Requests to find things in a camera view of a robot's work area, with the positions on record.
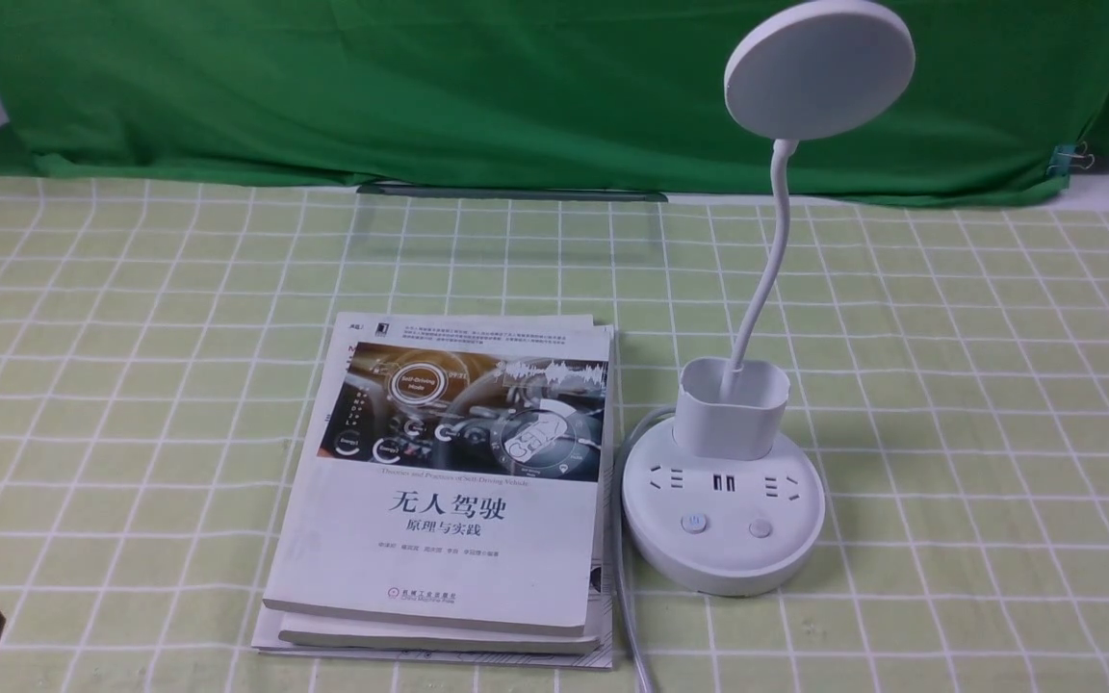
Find top white self-driving book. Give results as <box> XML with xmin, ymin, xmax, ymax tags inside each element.
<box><xmin>262</xmin><ymin>310</ymin><xmax>612</xmax><ymax>636</ymax></box>

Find white desk lamp with base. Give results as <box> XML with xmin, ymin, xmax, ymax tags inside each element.
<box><xmin>615</xmin><ymin>1</ymin><xmax>916</xmax><ymax>597</ymax></box>

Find green backdrop cloth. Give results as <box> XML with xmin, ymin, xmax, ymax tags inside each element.
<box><xmin>0</xmin><ymin>1</ymin><xmax>1109</xmax><ymax>207</ymax></box>

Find bottom thin white book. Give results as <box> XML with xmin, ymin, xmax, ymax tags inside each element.
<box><xmin>250</xmin><ymin>327</ymin><xmax>618</xmax><ymax>670</ymax></box>

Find green checkered tablecloth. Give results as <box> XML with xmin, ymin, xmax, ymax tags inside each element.
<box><xmin>0</xmin><ymin>177</ymin><xmax>1109</xmax><ymax>692</ymax></box>

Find white lamp power cable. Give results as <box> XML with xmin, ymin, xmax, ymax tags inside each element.
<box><xmin>609</xmin><ymin>406</ymin><xmax>679</xmax><ymax>693</ymax></box>

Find middle white book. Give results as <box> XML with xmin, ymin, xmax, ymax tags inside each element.
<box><xmin>277</xmin><ymin>327</ymin><xmax>615</xmax><ymax>656</ymax></box>

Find clear acrylic sheet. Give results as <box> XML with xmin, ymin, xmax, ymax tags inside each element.
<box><xmin>348</xmin><ymin>183</ymin><xmax>668</xmax><ymax>268</ymax></box>

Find blue binder clip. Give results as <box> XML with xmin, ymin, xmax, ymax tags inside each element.
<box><xmin>1045</xmin><ymin>141</ymin><xmax>1096</xmax><ymax>177</ymax></box>

